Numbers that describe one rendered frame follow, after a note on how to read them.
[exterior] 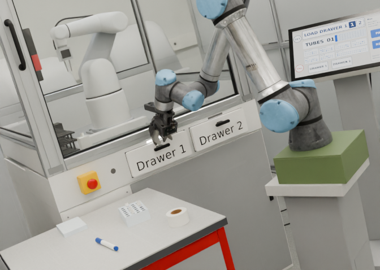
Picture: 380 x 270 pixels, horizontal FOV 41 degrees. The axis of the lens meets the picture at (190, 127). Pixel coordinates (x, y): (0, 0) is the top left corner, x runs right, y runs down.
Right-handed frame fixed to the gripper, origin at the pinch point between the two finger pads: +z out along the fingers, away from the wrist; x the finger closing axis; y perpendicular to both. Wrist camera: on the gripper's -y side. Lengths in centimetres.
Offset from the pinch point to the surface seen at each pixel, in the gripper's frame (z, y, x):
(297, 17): 25, -81, 161
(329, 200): -17, 68, 25
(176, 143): 5.1, 0.7, 8.3
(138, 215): -5.4, 33.6, -28.7
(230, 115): 3.0, -0.8, 38.4
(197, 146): 9.2, 3.6, 18.0
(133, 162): 5.9, 1.2, -12.6
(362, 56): -19, 15, 100
